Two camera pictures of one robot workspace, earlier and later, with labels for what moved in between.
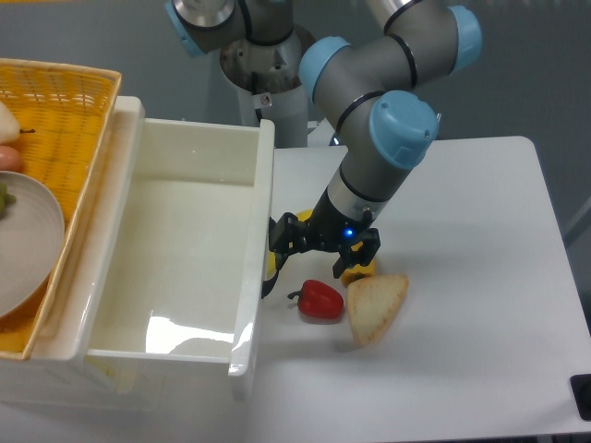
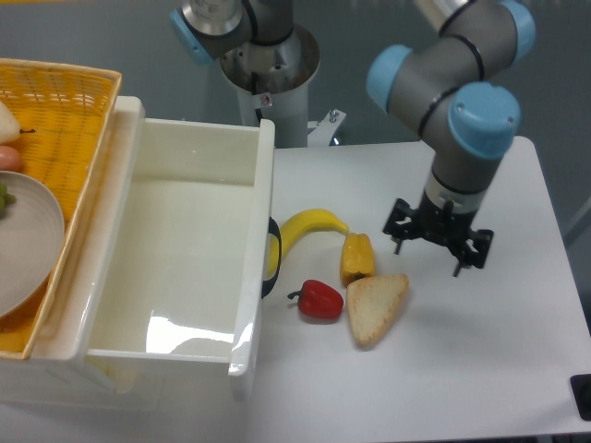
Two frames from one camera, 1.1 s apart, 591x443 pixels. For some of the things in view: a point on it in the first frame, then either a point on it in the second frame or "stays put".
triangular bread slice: [371, 302] stays put
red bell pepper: [319, 300] stays put
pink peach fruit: [10, 159] stays put
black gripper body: [331, 228] → [443, 224]
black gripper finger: [362, 253] → [482, 240]
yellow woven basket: [64, 112] stays put
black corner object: [581, 384] stays put
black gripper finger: [288, 236] → [400, 211]
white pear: [9, 128] stays put
